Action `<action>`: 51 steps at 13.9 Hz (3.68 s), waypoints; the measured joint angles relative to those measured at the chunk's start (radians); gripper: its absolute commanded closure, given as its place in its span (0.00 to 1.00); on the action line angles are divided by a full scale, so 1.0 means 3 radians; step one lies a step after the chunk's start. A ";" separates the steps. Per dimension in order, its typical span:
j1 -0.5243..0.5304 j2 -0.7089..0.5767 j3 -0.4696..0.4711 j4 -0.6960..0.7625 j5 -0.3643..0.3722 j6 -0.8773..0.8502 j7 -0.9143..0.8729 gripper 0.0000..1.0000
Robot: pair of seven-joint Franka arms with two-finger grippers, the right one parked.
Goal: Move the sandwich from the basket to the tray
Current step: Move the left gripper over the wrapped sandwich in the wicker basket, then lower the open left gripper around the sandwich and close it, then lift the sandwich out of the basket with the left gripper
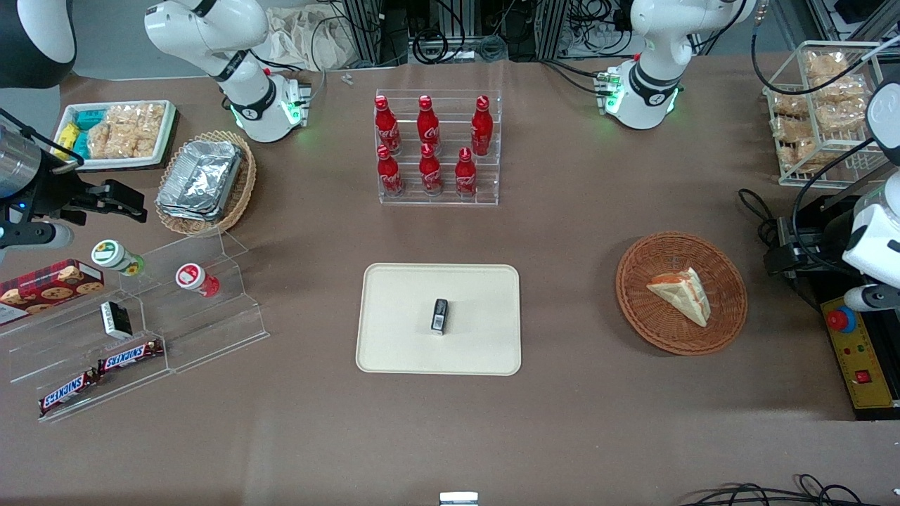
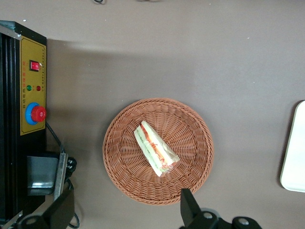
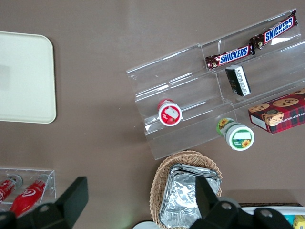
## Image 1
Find black floor cables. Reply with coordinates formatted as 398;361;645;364
679;474;900;506

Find stack of foil trays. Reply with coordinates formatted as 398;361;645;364
156;139;244;223

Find red lidded cup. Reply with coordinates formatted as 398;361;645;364
174;262;221;299

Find clear bag of fried snack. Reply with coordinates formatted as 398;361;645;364
777;139;837;174
772;116;816;145
771;90;810;118
804;51;849;80
814;74;868;105
818;100;873;134

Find clear acrylic bottle rack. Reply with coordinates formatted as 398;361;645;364
375;89;503;207

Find yellow control panel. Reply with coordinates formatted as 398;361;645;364
821;294;900;411

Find black looped table cable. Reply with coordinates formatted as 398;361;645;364
737;188;783;248

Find beige cloth bag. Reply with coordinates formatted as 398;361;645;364
262;3;354;72

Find light oval wicker basket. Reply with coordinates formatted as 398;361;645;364
155;130;257;236

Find clear acrylic step shelf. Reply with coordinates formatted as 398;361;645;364
0;231;270;424

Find white rectangular snack tray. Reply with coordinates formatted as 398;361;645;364
53;100;178;171

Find brown round wicker basket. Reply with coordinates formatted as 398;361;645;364
615;232;748;356

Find red cookie box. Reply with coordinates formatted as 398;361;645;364
0;259;105;326

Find triangular sandwich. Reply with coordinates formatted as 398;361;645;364
646;266;712;328

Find coiled black cable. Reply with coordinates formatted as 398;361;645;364
411;30;450;65

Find white wire rack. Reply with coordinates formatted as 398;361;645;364
763;40;900;189

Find aluminium frame post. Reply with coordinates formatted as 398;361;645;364
536;0;572;61
342;0;385;68

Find green lidded cup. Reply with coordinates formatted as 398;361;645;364
91;239;146;277

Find black machine housing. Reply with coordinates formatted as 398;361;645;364
795;184;900;422

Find clear bag of rice crackers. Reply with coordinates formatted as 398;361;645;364
87;103;167;160

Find brown snickers bar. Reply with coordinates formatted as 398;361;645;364
38;368;100;417
96;339;165;374

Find small black white box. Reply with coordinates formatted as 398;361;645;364
100;301;134;340

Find red cola bottle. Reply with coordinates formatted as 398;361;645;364
416;95;442;153
470;95;494;157
454;146;480;198
419;143;444;197
376;144;406;197
375;95;401;156

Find black base cables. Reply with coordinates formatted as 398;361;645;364
540;58;611;97

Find beige rectangular tray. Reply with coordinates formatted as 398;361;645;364
355;263;522;377

